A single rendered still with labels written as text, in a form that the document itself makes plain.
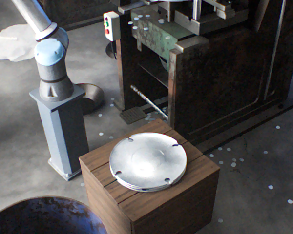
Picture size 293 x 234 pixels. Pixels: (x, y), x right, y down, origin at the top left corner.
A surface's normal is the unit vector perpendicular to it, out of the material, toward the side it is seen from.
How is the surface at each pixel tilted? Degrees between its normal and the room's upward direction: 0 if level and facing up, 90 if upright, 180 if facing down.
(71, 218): 88
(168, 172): 0
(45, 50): 7
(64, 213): 88
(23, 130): 0
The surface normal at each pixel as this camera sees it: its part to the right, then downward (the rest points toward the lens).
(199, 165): -0.02, -0.77
